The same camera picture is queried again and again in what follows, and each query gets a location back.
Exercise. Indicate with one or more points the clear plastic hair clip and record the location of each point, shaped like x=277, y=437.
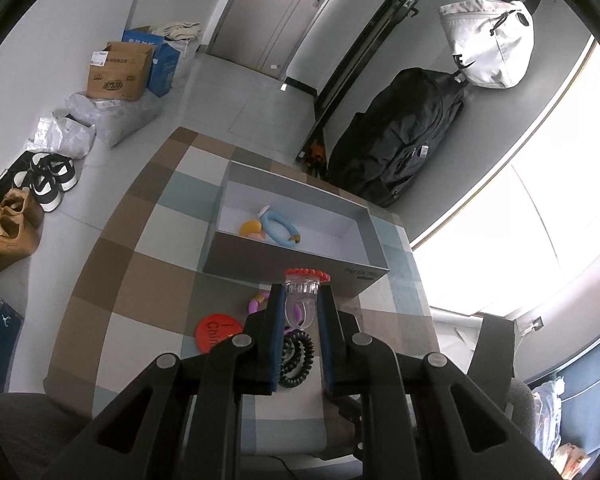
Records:
x=301, y=291

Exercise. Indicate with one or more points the cream tote bag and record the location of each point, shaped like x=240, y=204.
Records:
x=179, y=31

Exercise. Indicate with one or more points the red round badge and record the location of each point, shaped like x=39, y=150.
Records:
x=213, y=329

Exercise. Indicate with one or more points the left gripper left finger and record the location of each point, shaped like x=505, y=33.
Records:
x=180, y=419

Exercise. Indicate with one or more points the blue shopping bag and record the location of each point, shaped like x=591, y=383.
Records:
x=164, y=61

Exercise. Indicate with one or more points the grey cardboard box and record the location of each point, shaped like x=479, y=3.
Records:
x=305, y=227

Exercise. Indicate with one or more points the checkered table cloth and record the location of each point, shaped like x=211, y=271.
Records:
x=141, y=293

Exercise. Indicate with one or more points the brown boot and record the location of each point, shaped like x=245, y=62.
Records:
x=18, y=238
x=19, y=202

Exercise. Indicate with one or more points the black coat rack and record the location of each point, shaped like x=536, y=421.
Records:
x=339, y=45

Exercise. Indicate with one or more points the grey door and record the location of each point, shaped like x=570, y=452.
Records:
x=263, y=35

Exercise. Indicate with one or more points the black backpack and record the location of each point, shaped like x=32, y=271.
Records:
x=384, y=147

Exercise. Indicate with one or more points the white plastic bag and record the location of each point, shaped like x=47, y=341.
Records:
x=72, y=130

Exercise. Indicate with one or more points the brown cardboard box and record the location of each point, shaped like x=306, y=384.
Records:
x=120, y=71

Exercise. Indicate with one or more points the pink yellow hair clip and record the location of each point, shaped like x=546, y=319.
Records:
x=253, y=229

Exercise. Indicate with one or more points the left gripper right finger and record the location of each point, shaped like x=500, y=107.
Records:
x=422, y=418

